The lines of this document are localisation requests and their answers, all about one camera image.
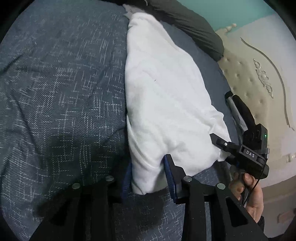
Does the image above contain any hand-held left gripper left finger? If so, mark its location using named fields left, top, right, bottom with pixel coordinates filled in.
left=30, top=162, right=134, bottom=241

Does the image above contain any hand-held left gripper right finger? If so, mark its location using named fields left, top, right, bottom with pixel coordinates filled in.
left=164, top=154, right=269, bottom=241

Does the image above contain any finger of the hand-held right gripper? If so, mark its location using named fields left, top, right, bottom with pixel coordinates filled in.
left=210, top=133, right=241, bottom=155

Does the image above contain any white long-sleeve shirt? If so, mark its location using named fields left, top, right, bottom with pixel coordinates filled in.
left=124, top=11, right=232, bottom=195

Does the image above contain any person's right hand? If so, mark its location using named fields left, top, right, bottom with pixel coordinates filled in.
left=229, top=172, right=264, bottom=217

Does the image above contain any black and grey item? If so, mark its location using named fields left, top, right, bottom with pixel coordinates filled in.
left=225, top=91, right=255, bottom=135

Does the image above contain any cream tufted headboard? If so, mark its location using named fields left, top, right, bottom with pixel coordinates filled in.
left=214, top=22, right=296, bottom=188

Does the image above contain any dark grey duvet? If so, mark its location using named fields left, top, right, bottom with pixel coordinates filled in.
left=109, top=0, right=225, bottom=62

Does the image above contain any grey garment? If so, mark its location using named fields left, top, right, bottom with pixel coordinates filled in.
left=122, top=3, right=139, bottom=19

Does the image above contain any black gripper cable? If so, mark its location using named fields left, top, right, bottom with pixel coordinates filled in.
left=243, top=171, right=262, bottom=205

